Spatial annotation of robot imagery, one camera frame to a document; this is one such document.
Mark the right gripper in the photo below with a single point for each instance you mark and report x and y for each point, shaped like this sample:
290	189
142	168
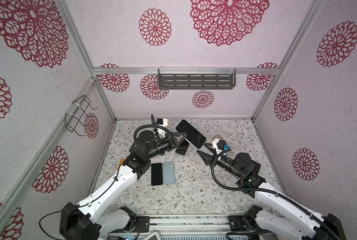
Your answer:
212	160

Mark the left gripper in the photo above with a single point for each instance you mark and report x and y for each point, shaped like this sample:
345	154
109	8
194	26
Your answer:
174	144

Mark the pale green phone case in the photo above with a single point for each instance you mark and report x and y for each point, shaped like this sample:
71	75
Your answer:
168	173

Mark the black phone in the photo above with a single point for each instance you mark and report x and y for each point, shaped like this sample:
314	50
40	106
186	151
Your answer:
256	168
182	148

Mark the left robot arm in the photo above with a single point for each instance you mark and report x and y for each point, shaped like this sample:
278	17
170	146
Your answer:
86	220

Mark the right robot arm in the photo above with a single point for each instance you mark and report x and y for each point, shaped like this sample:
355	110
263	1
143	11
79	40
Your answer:
296	223

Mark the crumpled clear plastic bag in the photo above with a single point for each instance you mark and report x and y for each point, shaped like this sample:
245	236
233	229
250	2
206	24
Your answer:
217	137

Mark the white wooden-top tissue box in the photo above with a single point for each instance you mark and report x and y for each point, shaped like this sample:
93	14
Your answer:
121	161

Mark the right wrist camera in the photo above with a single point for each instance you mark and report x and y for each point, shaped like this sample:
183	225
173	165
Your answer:
220	145

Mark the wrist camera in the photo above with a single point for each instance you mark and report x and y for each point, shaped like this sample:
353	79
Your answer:
220	145
163	123

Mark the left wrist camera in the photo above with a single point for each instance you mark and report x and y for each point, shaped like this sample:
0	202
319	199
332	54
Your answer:
163	123

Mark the grey metal wall shelf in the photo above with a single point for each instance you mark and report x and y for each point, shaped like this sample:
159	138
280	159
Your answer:
196	81

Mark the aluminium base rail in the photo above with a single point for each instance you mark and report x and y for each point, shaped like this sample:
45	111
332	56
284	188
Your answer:
182	227

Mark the black wire wall rack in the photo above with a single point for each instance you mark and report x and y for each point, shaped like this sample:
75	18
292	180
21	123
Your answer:
82	121

